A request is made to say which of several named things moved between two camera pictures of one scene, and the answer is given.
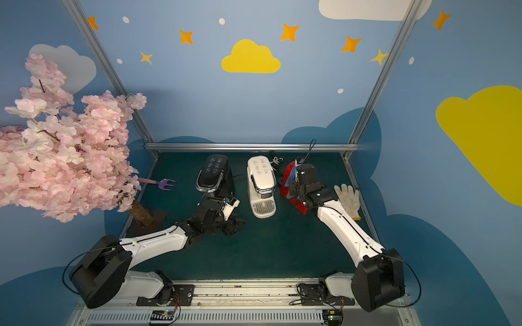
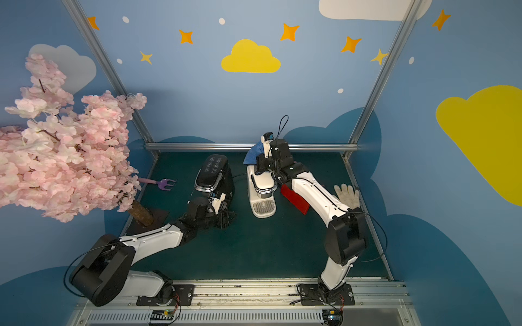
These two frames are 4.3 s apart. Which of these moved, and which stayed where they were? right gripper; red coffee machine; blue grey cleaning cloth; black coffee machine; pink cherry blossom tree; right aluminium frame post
Moved: right gripper; blue grey cleaning cloth
Stayed: red coffee machine; right aluminium frame post; black coffee machine; pink cherry blossom tree
